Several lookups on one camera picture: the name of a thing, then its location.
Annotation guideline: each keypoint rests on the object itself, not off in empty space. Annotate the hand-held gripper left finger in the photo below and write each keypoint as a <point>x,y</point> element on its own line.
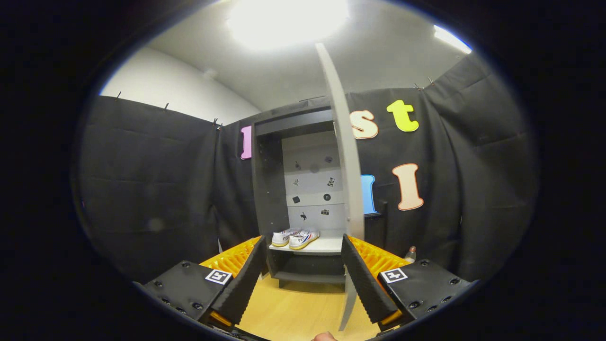
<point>244,284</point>

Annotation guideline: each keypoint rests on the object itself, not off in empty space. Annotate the red capped bottle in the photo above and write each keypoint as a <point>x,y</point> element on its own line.
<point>411,255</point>

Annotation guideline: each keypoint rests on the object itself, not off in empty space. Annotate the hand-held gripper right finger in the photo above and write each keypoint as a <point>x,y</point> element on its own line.
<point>364,284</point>

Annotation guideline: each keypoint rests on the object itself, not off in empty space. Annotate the dark grey shoe cabinet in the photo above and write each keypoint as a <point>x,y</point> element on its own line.
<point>265,189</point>

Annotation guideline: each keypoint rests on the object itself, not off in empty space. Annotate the black backdrop cloth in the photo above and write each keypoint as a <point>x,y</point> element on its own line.
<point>151,189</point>

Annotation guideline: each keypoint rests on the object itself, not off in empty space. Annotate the white striped shoe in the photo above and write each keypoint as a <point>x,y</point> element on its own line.
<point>283,238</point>
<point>303,239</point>

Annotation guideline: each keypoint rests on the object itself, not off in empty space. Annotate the narrow ceiling light strip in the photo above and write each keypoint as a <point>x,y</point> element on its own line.
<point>452,39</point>

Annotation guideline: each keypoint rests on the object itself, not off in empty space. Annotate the large ceiling light panel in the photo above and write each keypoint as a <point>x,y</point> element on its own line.
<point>289,21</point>

